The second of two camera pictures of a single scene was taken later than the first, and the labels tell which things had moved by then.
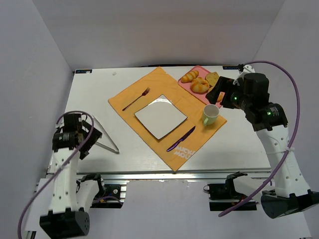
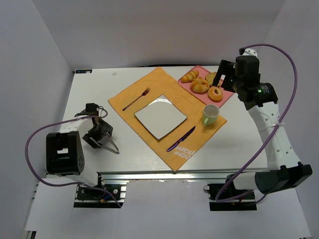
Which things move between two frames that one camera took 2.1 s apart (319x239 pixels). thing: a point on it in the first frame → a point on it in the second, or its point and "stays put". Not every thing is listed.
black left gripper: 90,137 → 94,140
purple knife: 178,142 stays put
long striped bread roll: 190,76 stays put
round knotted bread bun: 199,84 stays put
